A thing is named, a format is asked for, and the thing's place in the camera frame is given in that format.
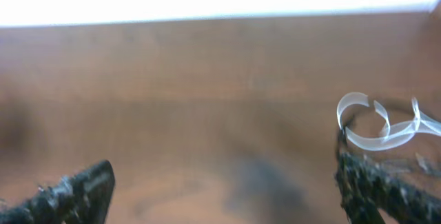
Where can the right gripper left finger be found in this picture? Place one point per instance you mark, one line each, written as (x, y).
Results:
(82, 198)

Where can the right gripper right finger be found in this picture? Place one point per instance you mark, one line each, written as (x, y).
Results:
(366, 189)

